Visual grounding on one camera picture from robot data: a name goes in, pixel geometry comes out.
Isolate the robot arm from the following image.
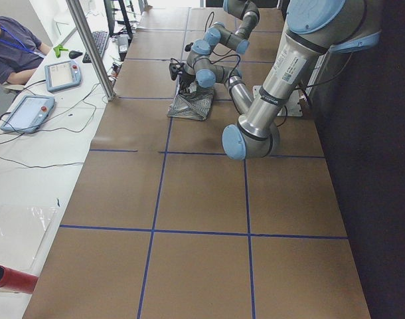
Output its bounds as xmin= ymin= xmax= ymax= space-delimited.
xmin=182 ymin=1 xmax=383 ymax=160
xmin=170 ymin=1 xmax=260 ymax=91

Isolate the seated person in blue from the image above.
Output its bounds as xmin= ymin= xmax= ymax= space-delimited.
xmin=0 ymin=16 xmax=51 ymax=84

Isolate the black keyboard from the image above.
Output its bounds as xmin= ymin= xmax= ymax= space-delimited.
xmin=92 ymin=31 xmax=110 ymax=58

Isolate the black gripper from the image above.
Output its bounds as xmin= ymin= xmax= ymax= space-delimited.
xmin=181 ymin=62 xmax=196 ymax=85

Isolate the looping black table cable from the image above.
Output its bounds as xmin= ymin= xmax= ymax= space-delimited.
xmin=0 ymin=79 xmax=104 ymax=169

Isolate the green plastic tool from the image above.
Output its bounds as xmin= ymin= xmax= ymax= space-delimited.
xmin=52 ymin=45 xmax=69 ymax=58

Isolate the aluminium frame post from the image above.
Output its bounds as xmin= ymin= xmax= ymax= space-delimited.
xmin=66 ymin=0 xmax=115 ymax=101

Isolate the teach pendant with red button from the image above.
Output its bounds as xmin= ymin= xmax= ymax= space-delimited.
xmin=44 ymin=60 xmax=82 ymax=93

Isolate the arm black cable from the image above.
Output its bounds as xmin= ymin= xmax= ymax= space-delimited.
xmin=204 ymin=11 xmax=242 ymax=66

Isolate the clear plastic bag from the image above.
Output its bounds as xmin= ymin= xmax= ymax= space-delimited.
xmin=0 ymin=205 xmax=58 ymax=271

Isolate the black computer mouse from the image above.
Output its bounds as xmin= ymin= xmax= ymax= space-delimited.
xmin=68 ymin=51 xmax=83 ymax=59

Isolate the red cylinder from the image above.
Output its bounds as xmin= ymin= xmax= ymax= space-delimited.
xmin=0 ymin=265 xmax=39 ymax=294

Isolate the striped polo shirt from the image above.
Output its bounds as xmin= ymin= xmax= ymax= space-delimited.
xmin=167 ymin=82 xmax=214 ymax=121

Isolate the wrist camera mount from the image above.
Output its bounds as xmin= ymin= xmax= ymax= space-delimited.
xmin=169 ymin=58 xmax=185 ymax=80

